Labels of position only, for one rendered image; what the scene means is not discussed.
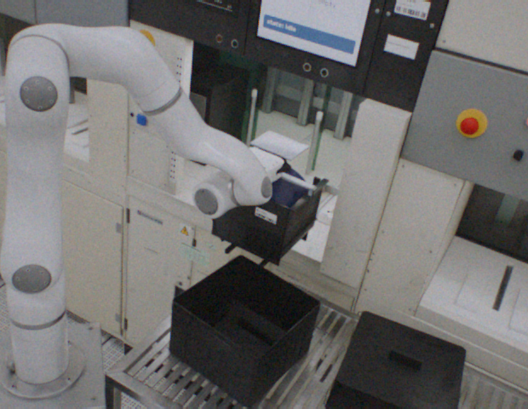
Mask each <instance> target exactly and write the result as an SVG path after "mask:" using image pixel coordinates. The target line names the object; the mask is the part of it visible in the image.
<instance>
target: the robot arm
mask: <svg viewBox="0 0 528 409"><path fill-rule="evenodd" d="M8 52H9V54H8V55H7V58H8V61H6V65H7V70H5V72H6V83H5V118H6V202H5V217H4V222H3V230H2V239H1V252H0V270H1V275H2V277H3V280H4V281H5V283H6V295H7V305H8V312H9V326H10V334H11V341H12V349H11V350H10V351H9V352H8V353H7V354H6V355H4V358H3V360H2V362H1V364H0V383H1V385H2V386H3V388H4V389H5V390H6V391H7V392H9V393H10V394H12V395H15V397H17V398H20V399H23V400H37V399H45V398H49V397H53V396H56V395H58V394H61V393H64V392H65V390H67V389H69V388H70V387H71V386H72V385H74V384H75V383H76V381H77V380H78V379H79V377H80V375H81V373H83V369H84V357H83V352H82V350H81V349H80V348H79V347H78V346H77V345H76V344H75V343H73V342H71V341H69V340H68V332H67V315H66V283H65V265H64V249H63V230H62V176H63V163H64V146H65V139H66V126H67V120H68V111H69V97H70V81H69V77H80V78H88V79H94V80H98V81H102V82H105V83H109V84H119V85H122V86H123V87H124V88H125V89H126V90H127V91H128V93H129V94H130V97H131V98H132V100H133V101H135V103H136V104H137V105H138V107H139V108H140V109H141V111H142V112H143V114H144V115H145V116H146V118H147V119H149V121H150V122H151V123H152V126H153V127H154V128H155V130H156V131H157V132H158V133H159V134H160V136H161V137H162V138H163V139H164V140H165V142H166V144H167V145H168V146H169V148H170V149H171V150H172V151H173V152H174V153H175V154H176V155H178V156H180V157H183V158H185V159H188V160H191V161H197V162H200V163H203V164H208V165H210V166H213V167H216V168H217V169H219V170H218V171H217V172H216V173H215V174H212V175H211V176H210V177H209V178H207V179H205V180H204V181H202V182H200V183H199V184H198V185H197V186H195V187H194V189H193V190H192V202H193V204H194V206H195V207H197V209H198V210H199V211H200V213H201V214H202V215H203V216H205V217H208V218H211V219H215V218H218V217H220V216H222V215H223V214H225V213H226V211H227V210H230V209H232V208H234V207H238V206H243V205H262V204H265V203H266V202H267V201H269V200H270V198H271V197H272V195H273V185H272V183H273V182H274V181H276V180H277V179H279V178H280V177H281V175H282V172H285V171H291V168H292V166H291V165H290V164H288V161H287V160H288V159H284V158H283V157H280V156H276V155H273V154H271V153H270V152H267V151H265V150H262V149H260V148H255V147H252V148H248V147H247V146H245V145H244V144H243V143H242V142H241V141H239V140H238V139H237V138H236V137H234V136H231V135H229V134H226V133H224V132H222V131H219V130H216V129H213V128H210V127H209V126H208V125H207V124H206V123H205V122H204V121H203V119H202V118H201V116H200V115H199V113H198V112H197V111H196V110H195V108H194V105H193V104H192V103H191V101H190V100H189V98H188V97H187V94H186V93H185V90H184V89H183V88H182V87H181V86H180V85H179V83H178V82H177V80H176V79H175V76H174V74H173V73H172V71H171V70H170V69H169V67H168V66H167V65H166V64H165V61H164V59H163V58H162V56H161V55H160V54H159V52H158V51H157V50H156V47H155V46H154V45H153V44H152V43H151V42H150V40H149V39H148V38H147V37H145V35H144V34H143V33H141V32H138V31H136V30H135V29H132V28H128V27H119V26H117V27H101V28H93V27H81V26H69V25H63V24H45V25H40V26H33V27H30V28H27V29H25V30H23V31H21V32H19V33H17V34H16V35H15V36H14V37H13V39H12V41H11V43H10V45H9V49H8Z"/></svg>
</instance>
